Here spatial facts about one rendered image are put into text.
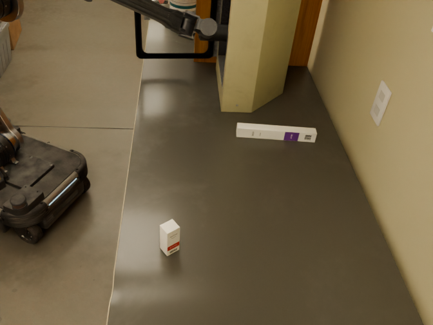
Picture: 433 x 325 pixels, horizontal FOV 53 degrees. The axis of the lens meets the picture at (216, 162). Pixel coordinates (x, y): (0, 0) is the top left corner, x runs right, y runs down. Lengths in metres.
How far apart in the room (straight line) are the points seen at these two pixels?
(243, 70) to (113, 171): 1.45
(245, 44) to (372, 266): 0.77
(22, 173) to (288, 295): 1.69
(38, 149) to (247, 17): 1.55
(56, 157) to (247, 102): 1.29
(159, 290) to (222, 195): 0.35
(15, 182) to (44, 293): 0.56
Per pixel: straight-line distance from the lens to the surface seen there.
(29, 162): 2.48
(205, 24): 1.47
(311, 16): 1.86
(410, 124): 1.21
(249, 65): 1.48
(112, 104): 3.33
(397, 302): 1.14
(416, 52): 1.22
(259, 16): 1.42
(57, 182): 2.36
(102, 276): 2.23
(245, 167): 1.34
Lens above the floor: 1.81
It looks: 40 degrees down
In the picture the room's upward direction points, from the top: 6 degrees clockwise
